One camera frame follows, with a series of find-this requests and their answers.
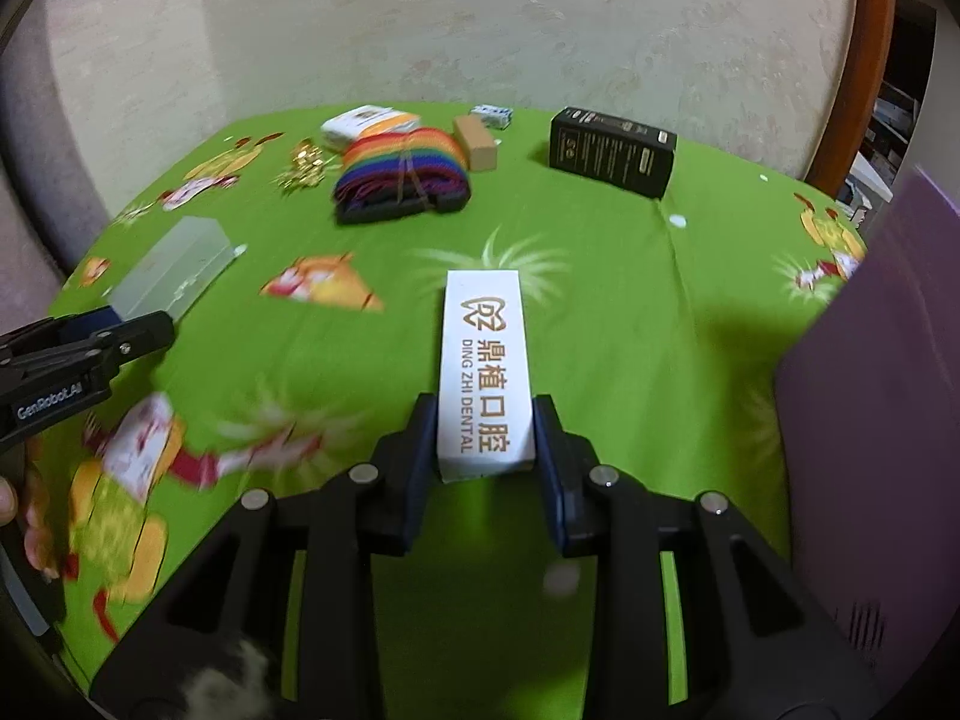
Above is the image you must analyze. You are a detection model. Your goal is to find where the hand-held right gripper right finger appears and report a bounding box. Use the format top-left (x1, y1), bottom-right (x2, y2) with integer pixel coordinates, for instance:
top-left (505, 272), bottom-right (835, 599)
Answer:
top-left (531, 392), bottom-right (884, 720)

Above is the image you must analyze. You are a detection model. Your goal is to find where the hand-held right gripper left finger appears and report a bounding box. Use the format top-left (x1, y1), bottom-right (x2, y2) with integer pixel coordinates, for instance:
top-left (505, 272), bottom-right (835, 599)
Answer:
top-left (90, 392), bottom-right (441, 720)

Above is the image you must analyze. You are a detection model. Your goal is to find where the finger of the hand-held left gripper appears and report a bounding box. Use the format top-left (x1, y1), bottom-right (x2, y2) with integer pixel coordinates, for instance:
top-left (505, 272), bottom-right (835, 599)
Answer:
top-left (0, 306), bottom-right (122, 365)
top-left (90, 310), bottom-right (177, 374)

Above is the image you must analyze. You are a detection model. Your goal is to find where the translucent plastic box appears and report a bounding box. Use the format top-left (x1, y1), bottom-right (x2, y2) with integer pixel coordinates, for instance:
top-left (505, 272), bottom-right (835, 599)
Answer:
top-left (109, 216), bottom-right (239, 323)

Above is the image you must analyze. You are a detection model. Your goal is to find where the long white gold-print box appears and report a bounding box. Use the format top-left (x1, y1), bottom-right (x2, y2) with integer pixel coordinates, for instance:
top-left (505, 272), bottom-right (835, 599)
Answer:
top-left (437, 268), bottom-right (539, 485)

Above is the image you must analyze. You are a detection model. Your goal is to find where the purple container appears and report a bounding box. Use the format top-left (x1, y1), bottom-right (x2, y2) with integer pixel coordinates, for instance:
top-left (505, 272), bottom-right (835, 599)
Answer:
top-left (776, 165), bottom-right (960, 720)

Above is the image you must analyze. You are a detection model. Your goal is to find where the person's left hand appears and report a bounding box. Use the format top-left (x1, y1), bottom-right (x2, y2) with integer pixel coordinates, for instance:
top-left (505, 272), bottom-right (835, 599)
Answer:
top-left (0, 439), bottom-right (62, 578)

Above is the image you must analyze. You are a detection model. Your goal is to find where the green printed tablecloth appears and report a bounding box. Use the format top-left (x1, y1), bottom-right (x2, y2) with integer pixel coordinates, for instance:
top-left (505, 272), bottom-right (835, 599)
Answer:
top-left (45, 101), bottom-right (871, 720)

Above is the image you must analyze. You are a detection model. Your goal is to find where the gold foil ornament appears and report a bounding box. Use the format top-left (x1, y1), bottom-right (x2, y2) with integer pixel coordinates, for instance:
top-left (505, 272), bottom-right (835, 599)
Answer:
top-left (274, 139), bottom-right (331, 196)

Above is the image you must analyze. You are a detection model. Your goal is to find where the white orange tissue pack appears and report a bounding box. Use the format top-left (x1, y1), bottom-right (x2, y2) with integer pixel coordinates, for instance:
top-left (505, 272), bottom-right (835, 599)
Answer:
top-left (321, 105), bottom-right (421, 151)

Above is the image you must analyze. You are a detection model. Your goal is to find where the black product box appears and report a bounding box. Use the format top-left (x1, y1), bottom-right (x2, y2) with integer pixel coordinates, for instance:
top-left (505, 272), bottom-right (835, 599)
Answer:
top-left (549, 106), bottom-right (678, 200)

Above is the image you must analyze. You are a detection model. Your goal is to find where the small brown cardboard box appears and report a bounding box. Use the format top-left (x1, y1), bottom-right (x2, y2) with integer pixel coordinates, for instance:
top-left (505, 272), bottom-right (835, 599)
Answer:
top-left (452, 115), bottom-right (500, 172)

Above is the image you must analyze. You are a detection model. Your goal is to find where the cluttered background shelf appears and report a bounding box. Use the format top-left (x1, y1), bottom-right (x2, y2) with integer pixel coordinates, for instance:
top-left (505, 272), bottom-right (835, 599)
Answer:
top-left (847, 0), bottom-right (938, 226)

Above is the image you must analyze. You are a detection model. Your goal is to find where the rainbow striped strap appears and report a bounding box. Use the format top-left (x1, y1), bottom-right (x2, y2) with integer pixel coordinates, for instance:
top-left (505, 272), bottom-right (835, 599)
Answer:
top-left (332, 127), bottom-right (473, 226)

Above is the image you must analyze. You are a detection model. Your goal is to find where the wooden door frame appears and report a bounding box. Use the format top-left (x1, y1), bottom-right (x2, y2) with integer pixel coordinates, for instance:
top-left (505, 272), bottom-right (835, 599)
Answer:
top-left (802, 0), bottom-right (897, 200)

